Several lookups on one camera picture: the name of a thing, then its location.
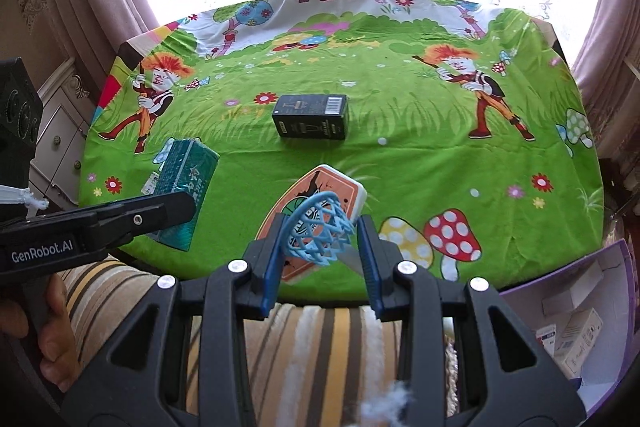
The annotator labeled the white red-blue medicine box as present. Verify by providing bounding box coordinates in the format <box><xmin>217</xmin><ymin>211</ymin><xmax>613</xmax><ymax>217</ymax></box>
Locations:
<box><xmin>535</xmin><ymin>323</ymin><xmax>556</xmax><ymax>357</ymax></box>

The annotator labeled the plain white tall box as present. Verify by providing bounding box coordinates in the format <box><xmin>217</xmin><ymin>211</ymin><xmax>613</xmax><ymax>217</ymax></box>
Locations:
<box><xmin>541</xmin><ymin>260</ymin><xmax>603</xmax><ymax>317</ymax></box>

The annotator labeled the black rectangular box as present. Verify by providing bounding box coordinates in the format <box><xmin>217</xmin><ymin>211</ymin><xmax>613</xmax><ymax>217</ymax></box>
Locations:
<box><xmin>272</xmin><ymin>94</ymin><xmax>348</xmax><ymax>141</ymax></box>

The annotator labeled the cream herbal medicine box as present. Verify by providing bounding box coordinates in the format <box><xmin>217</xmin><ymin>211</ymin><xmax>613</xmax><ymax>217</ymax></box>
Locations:
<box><xmin>553</xmin><ymin>308</ymin><xmax>603</xmax><ymax>379</ymax></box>

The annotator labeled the purple cardboard storage box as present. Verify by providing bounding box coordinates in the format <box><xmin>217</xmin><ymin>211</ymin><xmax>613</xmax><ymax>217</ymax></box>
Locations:
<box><xmin>502</xmin><ymin>239</ymin><xmax>639</xmax><ymax>415</ymax></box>

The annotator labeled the striped sofa cushion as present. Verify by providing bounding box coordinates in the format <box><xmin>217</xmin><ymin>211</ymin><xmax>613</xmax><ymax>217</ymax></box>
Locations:
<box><xmin>61</xmin><ymin>257</ymin><xmax>401</xmax><ymax>426</ymax></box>

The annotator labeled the teal medicine box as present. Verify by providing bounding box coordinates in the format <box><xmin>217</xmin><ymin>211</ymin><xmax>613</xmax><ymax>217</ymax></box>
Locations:
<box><xmin>152</xmin><ymin>138</ymin><xmax>219</xmax><ymax>251</ymax></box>

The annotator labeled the green cartoon tablecloth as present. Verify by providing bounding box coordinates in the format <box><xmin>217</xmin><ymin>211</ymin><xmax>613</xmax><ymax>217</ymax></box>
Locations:
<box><xmin>79</xmin><ymin>0</ymin><xmax>603</xmax><ymax>287</ymax></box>

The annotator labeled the left hand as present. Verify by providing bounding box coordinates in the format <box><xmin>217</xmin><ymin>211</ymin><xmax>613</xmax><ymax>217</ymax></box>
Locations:
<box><xmin>1</xmin><ymin>274</ymin><xmax>80</xmax><ymax>392</ymax></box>

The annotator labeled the white drawer cabinet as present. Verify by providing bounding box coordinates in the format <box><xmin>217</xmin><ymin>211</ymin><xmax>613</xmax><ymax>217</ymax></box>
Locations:
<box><xmin>29</xmin><ymin>58</ymin><xmax>96</xmax><ymax>210</ymax></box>

